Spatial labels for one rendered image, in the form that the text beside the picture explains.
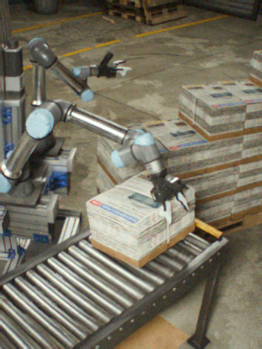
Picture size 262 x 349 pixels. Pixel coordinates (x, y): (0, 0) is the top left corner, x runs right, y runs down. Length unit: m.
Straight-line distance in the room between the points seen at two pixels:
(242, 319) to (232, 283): 0.33
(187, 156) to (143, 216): 1.09
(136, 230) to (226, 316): 1.27
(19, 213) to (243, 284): 1.56
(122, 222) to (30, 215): 0.72
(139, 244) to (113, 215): 0.16
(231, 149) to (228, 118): 0.24
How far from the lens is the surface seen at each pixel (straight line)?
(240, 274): 3.36
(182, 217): 2.19
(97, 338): 1.86
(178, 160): 3.00
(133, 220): 1.98
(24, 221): 2.63
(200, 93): 3.15
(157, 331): 2.92
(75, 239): 2.28
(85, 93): 2.85
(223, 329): 2.99
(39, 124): 2.07
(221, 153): 3.17
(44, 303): 1.99
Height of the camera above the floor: 2.27
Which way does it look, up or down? 33 degrees down
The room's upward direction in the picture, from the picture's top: 3 degrees clockwise
